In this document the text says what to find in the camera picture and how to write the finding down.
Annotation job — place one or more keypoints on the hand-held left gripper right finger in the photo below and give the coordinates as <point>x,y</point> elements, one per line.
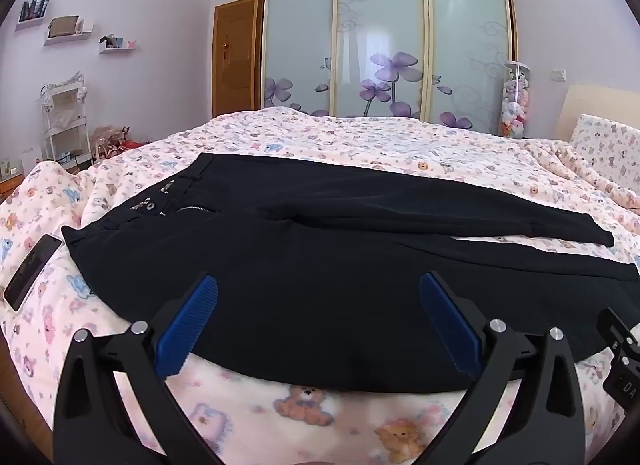
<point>450,325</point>

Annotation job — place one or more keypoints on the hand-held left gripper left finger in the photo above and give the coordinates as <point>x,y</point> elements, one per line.
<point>187,325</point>

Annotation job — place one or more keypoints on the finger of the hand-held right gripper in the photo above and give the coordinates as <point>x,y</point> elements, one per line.
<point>617,327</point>

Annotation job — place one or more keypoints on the black pants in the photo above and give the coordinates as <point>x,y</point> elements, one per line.
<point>300,270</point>

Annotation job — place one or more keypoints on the black smartphone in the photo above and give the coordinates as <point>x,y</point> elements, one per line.
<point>32,270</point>

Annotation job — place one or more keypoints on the printed bear pillow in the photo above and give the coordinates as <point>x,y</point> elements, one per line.
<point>610,150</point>

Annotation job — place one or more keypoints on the red cloth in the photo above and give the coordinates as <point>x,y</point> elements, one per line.
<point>132,144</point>

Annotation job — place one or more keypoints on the pink bags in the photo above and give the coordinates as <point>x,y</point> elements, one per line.
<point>107,142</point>

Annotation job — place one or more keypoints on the printed bear blanket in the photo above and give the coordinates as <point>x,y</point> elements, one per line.
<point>350,145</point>

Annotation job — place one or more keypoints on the cream bed headboard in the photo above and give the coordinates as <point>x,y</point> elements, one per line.
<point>580,100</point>

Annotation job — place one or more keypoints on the clear tube of plush toys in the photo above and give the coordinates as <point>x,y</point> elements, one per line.
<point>516,100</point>

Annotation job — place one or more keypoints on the white storage rack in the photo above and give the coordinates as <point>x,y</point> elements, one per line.
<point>65,115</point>

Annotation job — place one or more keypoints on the wooden door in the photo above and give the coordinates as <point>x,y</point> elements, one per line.
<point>232,60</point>

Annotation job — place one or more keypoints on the beige pouch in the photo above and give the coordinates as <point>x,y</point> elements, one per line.
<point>64,26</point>

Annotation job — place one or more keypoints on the floral glass sliding wardrobe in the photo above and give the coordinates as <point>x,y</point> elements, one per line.
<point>300,20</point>

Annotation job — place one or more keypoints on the white wall switch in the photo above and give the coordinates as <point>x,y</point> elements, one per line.
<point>557,75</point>

